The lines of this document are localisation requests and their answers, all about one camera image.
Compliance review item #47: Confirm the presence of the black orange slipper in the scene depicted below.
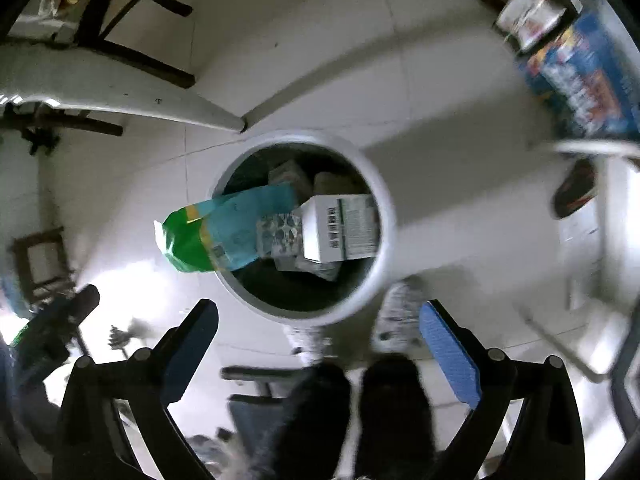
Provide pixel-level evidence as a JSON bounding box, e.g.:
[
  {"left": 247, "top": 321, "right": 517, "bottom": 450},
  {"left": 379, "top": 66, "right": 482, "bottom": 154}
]
[{"left": 551, "top": 158, "right": 597, "bottom": 219}]

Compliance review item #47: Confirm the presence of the white round trash bin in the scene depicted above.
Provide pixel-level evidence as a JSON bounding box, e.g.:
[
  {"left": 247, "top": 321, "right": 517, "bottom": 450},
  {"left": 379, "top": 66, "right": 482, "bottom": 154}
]
[{"left": 210, "top": 129, "right": 397, "bottom": 326}]

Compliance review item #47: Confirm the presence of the left black trouser leg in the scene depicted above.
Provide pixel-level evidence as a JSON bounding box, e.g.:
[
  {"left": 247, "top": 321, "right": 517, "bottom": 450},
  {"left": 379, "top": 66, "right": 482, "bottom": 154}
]
[{"left": 246, "top": 362, "right": 352, "bottom": 480}]

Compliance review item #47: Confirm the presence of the small dark wooden stool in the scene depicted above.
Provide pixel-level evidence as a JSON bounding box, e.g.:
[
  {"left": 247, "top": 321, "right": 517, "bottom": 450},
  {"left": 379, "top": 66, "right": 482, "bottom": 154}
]
[{"left": 10, "top": 226, "right": 75, "bottom": 306}]

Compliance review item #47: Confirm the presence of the blue printed cardboard box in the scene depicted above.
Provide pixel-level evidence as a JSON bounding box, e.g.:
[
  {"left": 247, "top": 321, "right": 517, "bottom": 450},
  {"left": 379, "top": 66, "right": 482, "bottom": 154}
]
[{"left": 520, "top": 13, "right": 639, "bottom": 142}]

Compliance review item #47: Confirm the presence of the blue green snack bag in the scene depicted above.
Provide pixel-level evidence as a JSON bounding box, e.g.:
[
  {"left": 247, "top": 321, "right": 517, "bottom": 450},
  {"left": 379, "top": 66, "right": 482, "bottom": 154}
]
[{"left": 154, "top": 183, "right": 298, "bottom": 273}]

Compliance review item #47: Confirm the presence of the left grey fuzzy slipper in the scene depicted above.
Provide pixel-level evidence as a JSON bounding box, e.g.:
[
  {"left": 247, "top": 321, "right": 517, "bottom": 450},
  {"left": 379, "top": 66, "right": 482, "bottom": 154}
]
[{"left": 283, "top": 325, "right": 332, "bottom": 367}]

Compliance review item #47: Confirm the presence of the blister pill pack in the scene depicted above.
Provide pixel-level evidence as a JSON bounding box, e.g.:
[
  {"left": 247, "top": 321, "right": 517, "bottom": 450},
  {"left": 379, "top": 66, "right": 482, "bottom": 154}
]
[{"left": 256, "top": 214, "right": 303, "bottom": 259}]

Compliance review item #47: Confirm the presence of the white cardboard box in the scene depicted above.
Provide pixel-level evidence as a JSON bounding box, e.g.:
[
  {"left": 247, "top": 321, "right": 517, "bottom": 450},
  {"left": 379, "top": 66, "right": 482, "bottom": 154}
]
[{"left": 297, "top": 194, "right": 380, "bottom": 263}]

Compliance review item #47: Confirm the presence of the dark wooden chair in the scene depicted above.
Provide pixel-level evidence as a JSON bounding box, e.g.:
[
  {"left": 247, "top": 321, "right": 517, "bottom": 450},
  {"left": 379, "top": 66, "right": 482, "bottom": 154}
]
[{"left": 39, "top": 0, "right": 195, "bottom": 89}]

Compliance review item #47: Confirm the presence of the checkered tile pattern table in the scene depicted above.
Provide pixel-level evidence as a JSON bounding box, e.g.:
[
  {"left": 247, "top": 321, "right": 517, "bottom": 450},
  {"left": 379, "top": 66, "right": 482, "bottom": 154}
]
[{"left": 1, "top": 41, "right": 246, "bottom": 133}]

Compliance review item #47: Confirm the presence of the right black trouser leg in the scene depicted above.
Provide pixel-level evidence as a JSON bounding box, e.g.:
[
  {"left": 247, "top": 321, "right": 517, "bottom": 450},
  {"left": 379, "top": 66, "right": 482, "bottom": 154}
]
[{"left": 354, "top": 353, "right": 435, "bottom": 479}]

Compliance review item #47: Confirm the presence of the right grey fuzzy slipper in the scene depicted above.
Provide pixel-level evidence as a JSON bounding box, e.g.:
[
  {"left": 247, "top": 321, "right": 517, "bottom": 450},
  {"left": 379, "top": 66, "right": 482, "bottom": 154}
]
[{"left": 370, "top": 275, "right": 427, "bottom": 354}]

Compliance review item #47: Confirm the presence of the black trouser leg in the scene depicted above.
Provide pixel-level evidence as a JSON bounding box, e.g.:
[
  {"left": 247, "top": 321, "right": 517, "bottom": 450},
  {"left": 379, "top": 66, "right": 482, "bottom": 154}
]
[
  {"left": 354, "top": 353, "right": 435, "bottom": 479},
  {"left": 246, "top": 362, "right": 352, "bottom": 480}
]

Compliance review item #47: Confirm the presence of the grey fuzzy slipper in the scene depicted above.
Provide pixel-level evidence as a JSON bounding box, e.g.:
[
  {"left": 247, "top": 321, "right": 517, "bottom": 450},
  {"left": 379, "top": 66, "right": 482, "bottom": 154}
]
[
  {"left": 283, "top": 325, "right": 332, "bottom": 367},
  {"left": 370, "top": 275, "right": 427, "bottom": 354}
]

